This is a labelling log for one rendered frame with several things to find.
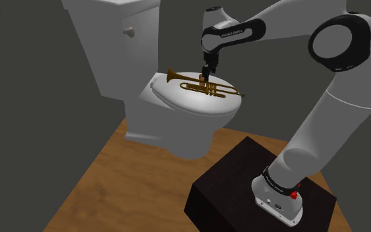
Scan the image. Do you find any dark robot stand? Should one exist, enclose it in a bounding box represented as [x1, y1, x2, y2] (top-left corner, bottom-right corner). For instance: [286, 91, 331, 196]
[183, 136, 337, 232]

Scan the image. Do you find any brass trumpet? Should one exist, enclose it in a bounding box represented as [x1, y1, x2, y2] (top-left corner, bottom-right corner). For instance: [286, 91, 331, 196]
[166, 67, 246, 99]

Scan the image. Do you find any white toilet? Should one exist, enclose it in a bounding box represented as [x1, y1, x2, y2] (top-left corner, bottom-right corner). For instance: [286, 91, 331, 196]
[61, 0, 243, 160]

